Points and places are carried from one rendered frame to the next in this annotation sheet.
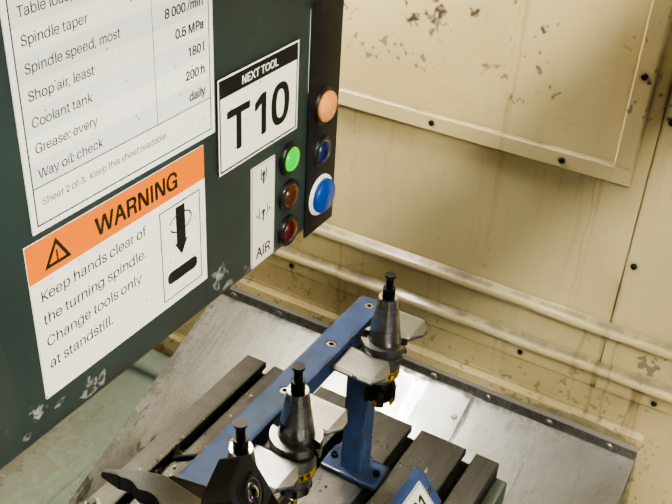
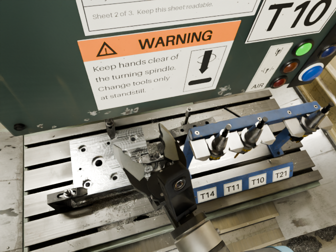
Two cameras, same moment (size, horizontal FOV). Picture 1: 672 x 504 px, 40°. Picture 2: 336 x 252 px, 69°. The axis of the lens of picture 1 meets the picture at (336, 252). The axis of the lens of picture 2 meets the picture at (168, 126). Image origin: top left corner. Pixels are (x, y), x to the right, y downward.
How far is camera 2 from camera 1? 0.37 m
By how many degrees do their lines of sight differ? 37
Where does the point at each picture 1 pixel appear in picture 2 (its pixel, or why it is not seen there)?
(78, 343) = (120, 94)
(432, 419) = (313, 146)
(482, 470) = (315, 176)
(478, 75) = not seen: outside the picture
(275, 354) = (279, 93)
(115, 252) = (152, 61)
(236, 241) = (242, 78)
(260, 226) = (261, 75)
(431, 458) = (300, 160)
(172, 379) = not seen: hidden behind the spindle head
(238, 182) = (258, 50)
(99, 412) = not seen: hidden behind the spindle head
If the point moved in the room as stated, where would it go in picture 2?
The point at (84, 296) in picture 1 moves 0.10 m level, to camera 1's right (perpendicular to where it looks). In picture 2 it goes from (126, 76) to (195, 137)
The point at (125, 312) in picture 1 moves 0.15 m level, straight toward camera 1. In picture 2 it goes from (155, 89) to (70, 197)
